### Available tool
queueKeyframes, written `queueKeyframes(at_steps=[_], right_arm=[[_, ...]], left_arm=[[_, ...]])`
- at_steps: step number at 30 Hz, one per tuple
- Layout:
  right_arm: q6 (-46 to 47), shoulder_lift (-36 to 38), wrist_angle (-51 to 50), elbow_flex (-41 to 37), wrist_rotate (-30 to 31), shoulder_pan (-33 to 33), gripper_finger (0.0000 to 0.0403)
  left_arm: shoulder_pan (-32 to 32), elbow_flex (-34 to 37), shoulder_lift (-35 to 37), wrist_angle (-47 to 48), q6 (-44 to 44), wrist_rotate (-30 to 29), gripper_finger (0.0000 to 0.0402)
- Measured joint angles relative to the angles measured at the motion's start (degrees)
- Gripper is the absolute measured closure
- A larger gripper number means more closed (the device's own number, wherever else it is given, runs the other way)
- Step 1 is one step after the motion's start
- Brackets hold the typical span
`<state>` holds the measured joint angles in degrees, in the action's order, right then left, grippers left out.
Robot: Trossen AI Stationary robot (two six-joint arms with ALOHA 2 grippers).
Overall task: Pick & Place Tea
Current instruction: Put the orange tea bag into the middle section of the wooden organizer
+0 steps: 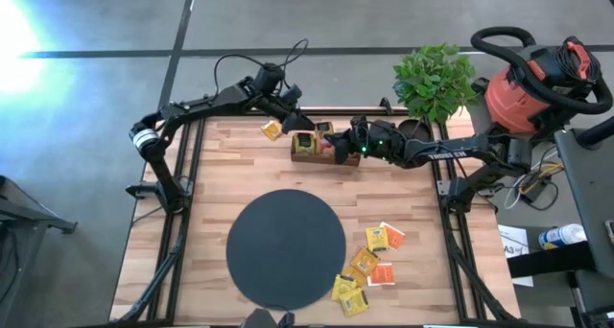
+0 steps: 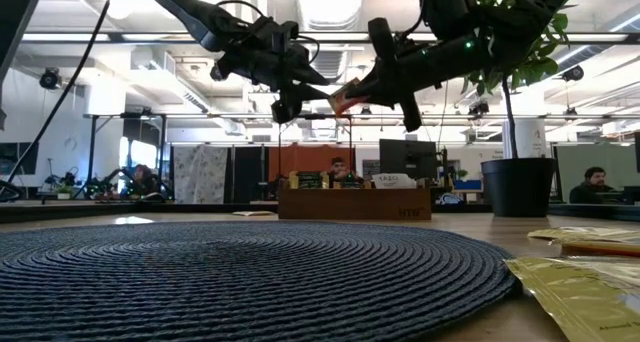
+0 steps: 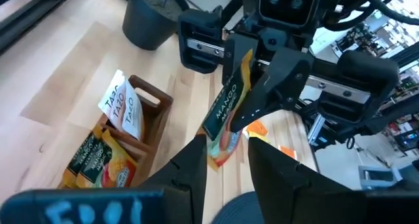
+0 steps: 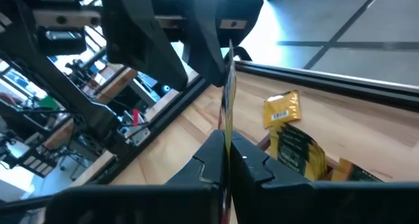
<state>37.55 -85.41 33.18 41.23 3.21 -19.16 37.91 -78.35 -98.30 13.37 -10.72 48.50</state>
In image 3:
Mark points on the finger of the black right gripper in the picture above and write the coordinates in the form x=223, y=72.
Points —
x=234, y=53
x=275, y=86

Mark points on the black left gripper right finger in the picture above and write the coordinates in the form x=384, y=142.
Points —
x=281, y=194

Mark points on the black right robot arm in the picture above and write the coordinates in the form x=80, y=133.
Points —
x=247, y=8

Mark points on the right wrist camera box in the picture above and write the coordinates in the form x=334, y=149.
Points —
x=288, y=6

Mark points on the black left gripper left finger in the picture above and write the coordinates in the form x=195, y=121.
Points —
x=183, y=191

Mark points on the green plant in black pot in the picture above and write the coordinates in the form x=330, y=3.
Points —
x=147, y=24

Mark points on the round dark woven placemat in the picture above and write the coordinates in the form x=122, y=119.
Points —
x=235, y=211

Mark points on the wooden tea organizer box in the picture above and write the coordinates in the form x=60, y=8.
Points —
x=157, y=119

